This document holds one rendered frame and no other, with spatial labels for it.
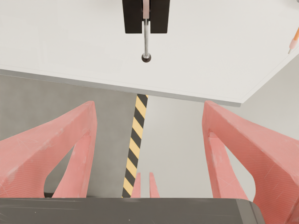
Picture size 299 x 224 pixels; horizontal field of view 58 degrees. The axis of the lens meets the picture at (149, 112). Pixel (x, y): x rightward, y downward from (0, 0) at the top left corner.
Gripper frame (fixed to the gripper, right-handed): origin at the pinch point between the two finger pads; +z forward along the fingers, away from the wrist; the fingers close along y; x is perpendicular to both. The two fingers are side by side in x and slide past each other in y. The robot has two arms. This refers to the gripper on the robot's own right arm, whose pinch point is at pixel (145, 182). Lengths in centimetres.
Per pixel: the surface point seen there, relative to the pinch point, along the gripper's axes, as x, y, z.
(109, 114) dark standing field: 83, 18, 74
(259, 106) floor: 93, -67, 87
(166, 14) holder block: -12.8, -2.1, 10.5
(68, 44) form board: -1.0, 11.4, 21.7
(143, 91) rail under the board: 11.7, 0.3, 23.9
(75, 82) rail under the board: 8.7, 12.5, 23.3
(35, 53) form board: 1.0, 17.0, 22.1
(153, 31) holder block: -10.7, -1.0, 10.9
